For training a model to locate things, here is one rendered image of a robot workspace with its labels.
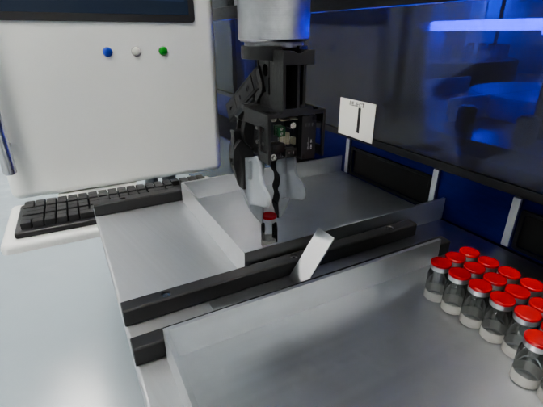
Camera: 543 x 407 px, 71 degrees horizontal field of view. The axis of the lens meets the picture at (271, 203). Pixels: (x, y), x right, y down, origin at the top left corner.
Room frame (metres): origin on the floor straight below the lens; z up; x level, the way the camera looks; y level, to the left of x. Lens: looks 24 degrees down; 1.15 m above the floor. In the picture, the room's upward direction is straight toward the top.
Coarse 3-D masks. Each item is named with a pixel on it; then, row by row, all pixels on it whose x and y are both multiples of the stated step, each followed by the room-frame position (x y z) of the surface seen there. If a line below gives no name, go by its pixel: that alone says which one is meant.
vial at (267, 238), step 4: (264, 220) 0.45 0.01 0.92; (268, 220) 0.44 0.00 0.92; (272, 220) 0.45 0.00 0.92; (264, 224) 0.45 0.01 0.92; (268, 224) 0.45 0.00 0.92; (272, 224) 0.45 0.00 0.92; (276, 224) 0.45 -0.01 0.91; (264, 228) 0.45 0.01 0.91; (268, 228) 0.44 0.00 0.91; (272, 228) 0.45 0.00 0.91; (276, 228) 0.45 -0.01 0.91; (264, 232) 0.45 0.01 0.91; (268, 232) 0.44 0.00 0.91; (272, 232) 0.45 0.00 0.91; (264, 236) 0.45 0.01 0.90; (268, 236) 0.44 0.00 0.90; (272, 236) 0.45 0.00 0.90; (264, 240) 0.45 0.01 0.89; (268, 240) 0.44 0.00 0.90; (272, 240) 0.45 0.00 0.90; (264, 244) 0.45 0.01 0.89; (268, 244) 0.44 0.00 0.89
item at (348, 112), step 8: (344, 104) 0.64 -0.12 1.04; (352, 104) 0.63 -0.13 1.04; (360, 104) 0.61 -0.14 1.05; (368, 104) 0.59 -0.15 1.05; (376, 104) 0.58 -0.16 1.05; (344, 112) 0.64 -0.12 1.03; (352, 112) 0.62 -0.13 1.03; (360, 112) 0.61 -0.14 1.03; (368, 112) 0.59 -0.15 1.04; (344, 120) 0.64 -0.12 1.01; (352, 120) 0.62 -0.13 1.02; (360, 120) 0.61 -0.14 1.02; (368, 120) 0.59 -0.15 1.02; (344, 128) 0.64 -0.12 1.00; (352, 128) 0.62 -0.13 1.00; (360, 128) 0.60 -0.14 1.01; (368, 128) 0.59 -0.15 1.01; (352, 136) 0.62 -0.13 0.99; (360, 136) 0.60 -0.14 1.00; (368, 136) 0.59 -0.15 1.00
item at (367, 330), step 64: (384, 256) 0.37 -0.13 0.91; (192, 320) 0.27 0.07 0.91; (256, 320) 0.29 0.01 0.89; (320, 320) 0.30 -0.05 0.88; (384, 320) 0.30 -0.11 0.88; (448, 320) 0.30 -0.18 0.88; (192, 384) 0.23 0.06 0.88; (256, 384) 0.23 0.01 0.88; (320, 384) 0.23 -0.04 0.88; (384, 384) 0.23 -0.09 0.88; (448, 384) 0.23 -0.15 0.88; (512, 384) 0.23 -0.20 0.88
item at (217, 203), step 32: (320, 160) 0.74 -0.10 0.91; (192, 192) 0.56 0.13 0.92; (224, 192) 0.64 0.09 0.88; (320, 192) 0.64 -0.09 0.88; (352, 192) 0.64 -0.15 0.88; (384, 192) 0.64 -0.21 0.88; (224, 224) 0.52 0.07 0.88; (256, 224) 0.52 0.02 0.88; (288, 224) 0.52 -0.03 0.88; (320, 224) 0.52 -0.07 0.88; (352, 224) 0.46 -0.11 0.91; (384, 224) 0.48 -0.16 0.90; (256, 256) 0.39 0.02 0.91
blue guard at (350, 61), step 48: (480, 0) 0.46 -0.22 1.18; (528, 0) 0.41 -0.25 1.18; (240, 48) 1.01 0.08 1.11; (336, 48) 0.67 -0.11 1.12; (384, 48) 0.58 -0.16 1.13; (432, 48) 0.51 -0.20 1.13; (480, 48) 0.45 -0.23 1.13; (528, 48) 0.40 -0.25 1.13; (336, 96) 0.67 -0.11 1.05; (384, 96) 0.57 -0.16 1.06; (432, 96) 0.49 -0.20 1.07; (480, 96) 0.44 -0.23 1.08; (528, 96) 0.39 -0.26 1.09; (432, 144) 0.48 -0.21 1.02; (480, 144) 0.43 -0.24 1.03; (528, 144) 0.38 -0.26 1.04
